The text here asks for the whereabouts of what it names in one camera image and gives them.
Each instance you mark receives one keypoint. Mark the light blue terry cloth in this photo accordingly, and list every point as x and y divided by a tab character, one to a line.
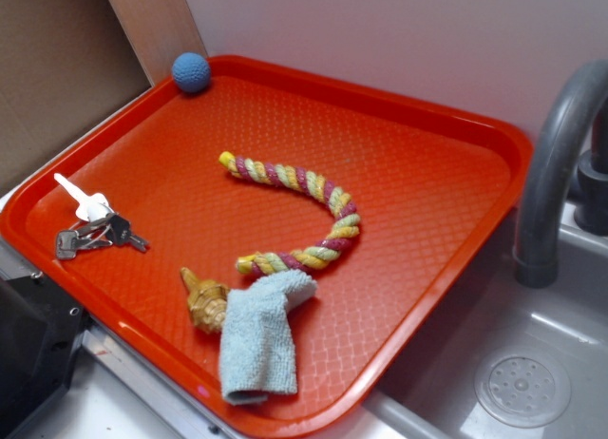
257	350

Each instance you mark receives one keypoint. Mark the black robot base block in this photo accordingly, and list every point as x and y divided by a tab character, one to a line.
41	334

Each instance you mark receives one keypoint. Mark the orange plastic tray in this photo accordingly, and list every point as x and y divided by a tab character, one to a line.
430	184

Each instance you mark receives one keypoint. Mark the tan spiral seashell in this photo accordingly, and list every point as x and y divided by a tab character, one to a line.
207	301

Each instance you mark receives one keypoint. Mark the blue textured ball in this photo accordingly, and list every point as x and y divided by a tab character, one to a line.
191	72

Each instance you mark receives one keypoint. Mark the silver key bunch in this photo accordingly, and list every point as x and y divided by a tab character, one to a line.
111	230

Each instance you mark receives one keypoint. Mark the white plastic key tag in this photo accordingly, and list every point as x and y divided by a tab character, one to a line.
90	207

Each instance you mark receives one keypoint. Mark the grey toy faucet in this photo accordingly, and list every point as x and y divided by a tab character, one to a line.
577	122

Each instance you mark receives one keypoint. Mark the wooden board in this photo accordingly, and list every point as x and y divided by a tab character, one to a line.
158	31

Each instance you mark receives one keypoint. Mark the grey toy sink basin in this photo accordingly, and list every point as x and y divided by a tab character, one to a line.
428	391

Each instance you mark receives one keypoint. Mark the round sink drain strainer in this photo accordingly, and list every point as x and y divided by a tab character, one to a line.
522	388

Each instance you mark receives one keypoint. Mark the brown cardboard panel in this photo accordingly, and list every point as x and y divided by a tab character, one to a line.
65	66

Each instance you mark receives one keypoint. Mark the black faucet knob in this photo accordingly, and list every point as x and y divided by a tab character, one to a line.
591	213

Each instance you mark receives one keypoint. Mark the multicolour twisted rope toy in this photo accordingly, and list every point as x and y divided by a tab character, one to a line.
345	229

